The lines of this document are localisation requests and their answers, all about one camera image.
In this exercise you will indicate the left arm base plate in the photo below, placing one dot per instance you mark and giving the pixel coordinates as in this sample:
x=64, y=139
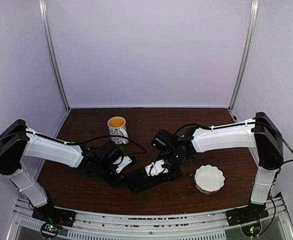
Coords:
x=55, y=216

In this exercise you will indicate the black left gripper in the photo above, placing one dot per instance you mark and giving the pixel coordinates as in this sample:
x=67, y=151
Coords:
x=113, y=183

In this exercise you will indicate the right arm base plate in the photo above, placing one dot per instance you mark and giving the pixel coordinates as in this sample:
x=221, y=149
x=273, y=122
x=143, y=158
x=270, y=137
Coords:
x=246, y=214

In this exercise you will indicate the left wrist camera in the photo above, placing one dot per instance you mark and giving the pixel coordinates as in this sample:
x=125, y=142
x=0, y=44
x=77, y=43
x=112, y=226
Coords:
x=123, y=162

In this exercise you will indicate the aluminium frame post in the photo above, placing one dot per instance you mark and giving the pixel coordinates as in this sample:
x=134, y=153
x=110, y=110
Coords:
x=51, y=51
x=250, y=33

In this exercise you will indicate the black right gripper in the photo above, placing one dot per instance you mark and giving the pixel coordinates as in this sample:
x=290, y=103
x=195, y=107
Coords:
x=177, y=174

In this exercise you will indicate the left circuit board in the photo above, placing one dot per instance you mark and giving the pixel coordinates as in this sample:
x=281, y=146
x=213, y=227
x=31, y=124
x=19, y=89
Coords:
x=48, y=230

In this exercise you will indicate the right aluminium frame post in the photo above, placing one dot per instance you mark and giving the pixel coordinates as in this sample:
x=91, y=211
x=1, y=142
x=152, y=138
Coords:
x=250, y=33

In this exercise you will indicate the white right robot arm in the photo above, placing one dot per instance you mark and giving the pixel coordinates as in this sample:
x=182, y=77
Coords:
x=258, y=132

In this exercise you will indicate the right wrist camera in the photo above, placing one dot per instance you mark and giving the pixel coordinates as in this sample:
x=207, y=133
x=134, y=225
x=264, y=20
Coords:
x=156, y=168

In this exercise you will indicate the front aluminium rail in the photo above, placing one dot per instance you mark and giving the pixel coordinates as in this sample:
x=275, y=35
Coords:
x=212, y=225

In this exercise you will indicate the white floral ceramic mug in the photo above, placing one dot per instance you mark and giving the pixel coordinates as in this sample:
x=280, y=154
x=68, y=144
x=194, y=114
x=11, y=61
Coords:
x=118, y=129

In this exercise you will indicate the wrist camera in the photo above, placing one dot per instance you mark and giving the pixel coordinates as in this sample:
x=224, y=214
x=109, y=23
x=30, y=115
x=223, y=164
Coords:
x=156, y=168
x=123, y=162

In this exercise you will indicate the right circuit board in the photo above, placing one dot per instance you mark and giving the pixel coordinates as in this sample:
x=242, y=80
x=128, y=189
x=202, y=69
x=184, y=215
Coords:
x=251, y=230

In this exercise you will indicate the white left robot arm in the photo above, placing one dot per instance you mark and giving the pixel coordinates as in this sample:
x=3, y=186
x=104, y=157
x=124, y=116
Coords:
x=18, y=140

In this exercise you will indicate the black zippered tool case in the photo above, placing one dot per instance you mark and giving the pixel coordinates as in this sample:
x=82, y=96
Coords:
x=138, y=181

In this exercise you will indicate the white scalloped ceramic bowl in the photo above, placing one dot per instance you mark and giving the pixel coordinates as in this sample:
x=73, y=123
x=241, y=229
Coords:
x=208, y=179

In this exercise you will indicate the left aluminium frame post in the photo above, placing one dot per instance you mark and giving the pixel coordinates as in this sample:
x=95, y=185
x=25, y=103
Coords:
x=51, y=51

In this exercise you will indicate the circuit board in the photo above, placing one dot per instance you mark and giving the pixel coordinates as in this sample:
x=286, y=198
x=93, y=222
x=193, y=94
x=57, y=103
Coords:
x=251, y=230
x=48, y=230

